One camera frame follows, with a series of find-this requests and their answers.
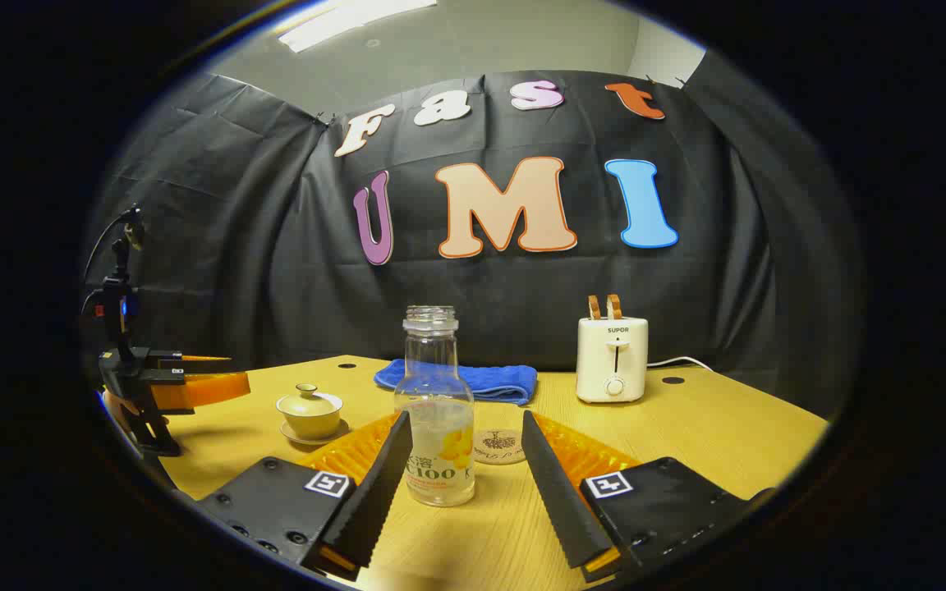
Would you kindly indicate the round wooden coaster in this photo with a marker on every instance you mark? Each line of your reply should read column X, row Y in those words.
column 499, row 450

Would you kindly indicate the beige ceramic saucer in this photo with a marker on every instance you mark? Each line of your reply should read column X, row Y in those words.
column 333, row 439

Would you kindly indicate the clear glass water bottle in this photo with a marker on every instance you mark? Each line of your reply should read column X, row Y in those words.
column 438, row 419

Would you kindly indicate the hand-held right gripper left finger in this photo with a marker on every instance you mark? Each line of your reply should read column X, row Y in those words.
column 378, row 492

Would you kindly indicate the white toaster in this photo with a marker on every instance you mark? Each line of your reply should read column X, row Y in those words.
column 611, row 361

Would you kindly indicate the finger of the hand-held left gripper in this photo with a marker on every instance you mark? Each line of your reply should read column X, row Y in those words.
column 210, row 390
column 194, row 359

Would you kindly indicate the black backdrop cloth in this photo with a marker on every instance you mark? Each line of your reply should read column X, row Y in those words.
column 276, row 246

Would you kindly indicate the ceiling light panel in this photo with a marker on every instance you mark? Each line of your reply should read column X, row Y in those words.
column 333, row 25

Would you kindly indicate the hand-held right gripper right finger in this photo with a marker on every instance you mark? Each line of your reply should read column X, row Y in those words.
column 559, row 492

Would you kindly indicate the blue folded towel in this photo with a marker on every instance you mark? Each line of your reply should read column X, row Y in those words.
column 493, row 382

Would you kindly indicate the toast bread slice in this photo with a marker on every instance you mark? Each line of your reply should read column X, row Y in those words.
column 613, row 306
column 594, row 308

